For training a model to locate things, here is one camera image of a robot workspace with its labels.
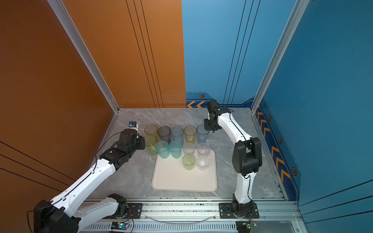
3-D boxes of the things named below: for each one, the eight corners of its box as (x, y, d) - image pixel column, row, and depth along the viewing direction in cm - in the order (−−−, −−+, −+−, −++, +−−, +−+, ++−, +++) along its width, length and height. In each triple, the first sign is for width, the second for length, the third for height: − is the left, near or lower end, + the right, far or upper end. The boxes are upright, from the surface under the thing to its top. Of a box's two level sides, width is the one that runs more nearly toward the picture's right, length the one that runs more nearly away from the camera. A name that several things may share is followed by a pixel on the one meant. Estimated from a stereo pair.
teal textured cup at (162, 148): (158, 158, 93) (154, 150, 85) (159, 149, 98) (156, 140, 89) (170, 158, 93) (167, 150, 85) (170, 149, 98) (168, 140, 89)
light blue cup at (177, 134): (173, 146, 101) (170, 134, 90) (173, 138, 105) (171, 126, 94) (183, 146, 101) (182, 134, 90) (184, 138, 105) (183, 126, 94)
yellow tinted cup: (184, 146, 100) (183, 134, 89) (184, 137, 105) (184, 125, 94) (196, 146, 100) (196, 134, 89) (195, 137, 105) (196, 125, 94)
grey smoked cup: (160, 146, 100) (156, 135, 89) (162, 138, 105) (158, 125, 94) (172, 146, 100) (169, 135, 89) (173, 138, 105) (170, 125, 94)
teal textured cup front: (174, 161, 92) (172, 154, 85) (169, 151, 97) (167, 143, 89) (184, 156, 95) (183, 148, 87) (178, 146, 99) (177, 138, 92)
